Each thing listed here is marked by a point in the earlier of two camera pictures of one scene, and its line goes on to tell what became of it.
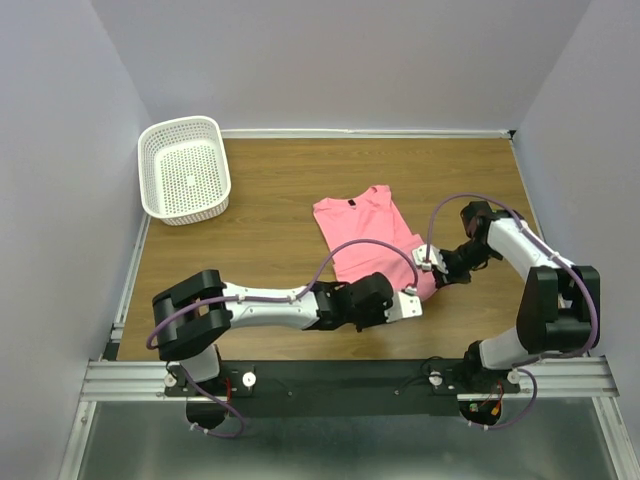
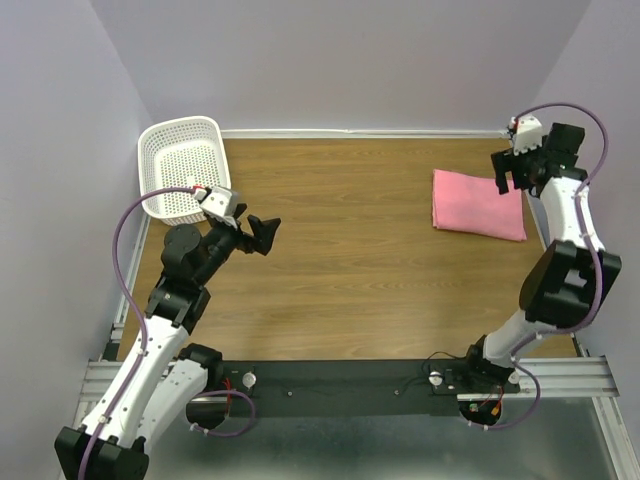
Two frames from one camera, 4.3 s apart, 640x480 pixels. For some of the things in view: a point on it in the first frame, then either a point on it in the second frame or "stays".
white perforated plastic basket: (184, 174) stays
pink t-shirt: (373, 215) to (472, 204)
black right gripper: (451, 277) to (505, 162)
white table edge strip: (356, 132) stays
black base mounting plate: (340, 388) stays
